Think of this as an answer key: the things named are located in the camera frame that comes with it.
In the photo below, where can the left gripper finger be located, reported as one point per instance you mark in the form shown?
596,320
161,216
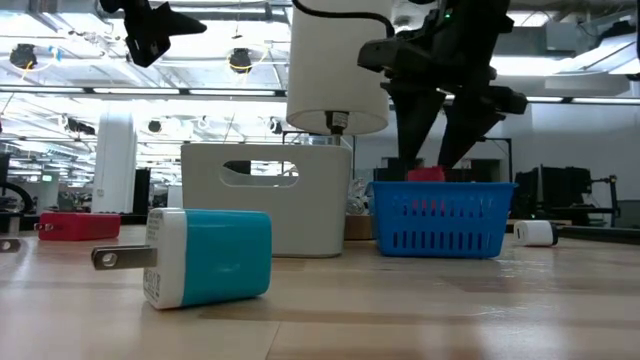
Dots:
150,35

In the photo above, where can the white shade wooden table lamp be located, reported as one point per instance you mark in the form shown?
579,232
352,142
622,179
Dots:
330,60

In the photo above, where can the red rectangular block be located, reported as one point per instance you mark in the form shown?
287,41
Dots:
425,175

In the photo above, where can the black cabinets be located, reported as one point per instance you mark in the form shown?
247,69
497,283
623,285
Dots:
387,175

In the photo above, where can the white round column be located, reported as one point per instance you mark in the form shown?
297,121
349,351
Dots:
114,165

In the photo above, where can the black round ceiling device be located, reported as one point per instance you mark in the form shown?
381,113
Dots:
23,56
241,60
154,126

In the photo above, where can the black machine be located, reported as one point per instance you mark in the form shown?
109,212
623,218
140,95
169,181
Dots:
560,192

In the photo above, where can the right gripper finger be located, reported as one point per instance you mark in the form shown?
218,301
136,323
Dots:
415,115
470,120

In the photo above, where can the blue white wall charger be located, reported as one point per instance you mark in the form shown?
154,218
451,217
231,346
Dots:
225,255

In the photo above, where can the blue slotted plastic basket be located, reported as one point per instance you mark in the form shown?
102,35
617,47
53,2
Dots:
450,189

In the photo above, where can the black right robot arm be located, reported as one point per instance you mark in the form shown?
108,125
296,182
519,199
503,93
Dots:
475,9

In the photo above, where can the white charger black end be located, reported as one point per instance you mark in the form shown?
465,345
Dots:
535,233

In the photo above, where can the crinkled clear plastic wrap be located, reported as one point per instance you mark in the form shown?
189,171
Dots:
359,197

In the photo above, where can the black gantry frame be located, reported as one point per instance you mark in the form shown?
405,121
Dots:
500,139

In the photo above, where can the grey rectangular air duct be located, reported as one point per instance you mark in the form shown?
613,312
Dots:
560,40

